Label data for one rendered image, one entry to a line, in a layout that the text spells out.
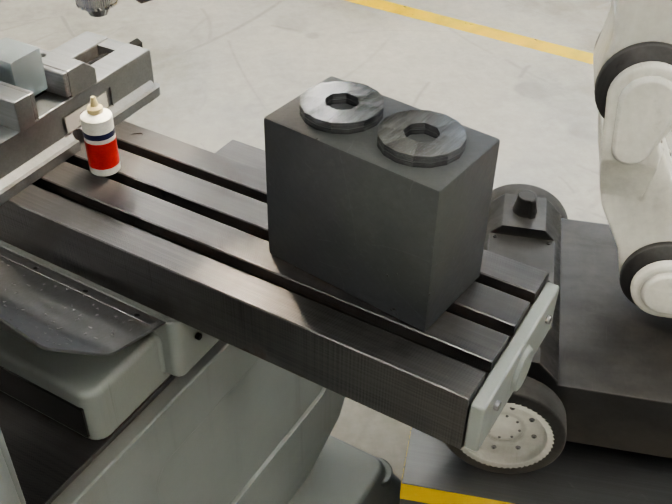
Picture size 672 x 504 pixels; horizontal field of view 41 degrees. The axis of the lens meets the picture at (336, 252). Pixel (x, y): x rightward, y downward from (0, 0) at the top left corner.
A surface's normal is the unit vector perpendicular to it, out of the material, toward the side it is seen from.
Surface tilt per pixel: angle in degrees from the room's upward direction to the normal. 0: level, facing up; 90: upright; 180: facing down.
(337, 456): 0
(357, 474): 0
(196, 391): 90
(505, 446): 90
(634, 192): 115
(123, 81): 90
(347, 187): 90
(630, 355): 0
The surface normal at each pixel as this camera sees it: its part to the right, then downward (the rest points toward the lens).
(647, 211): -0.20, 0.62
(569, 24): 0.01, -0.77
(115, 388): 0.86, 0.33
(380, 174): -0.60, 0.50
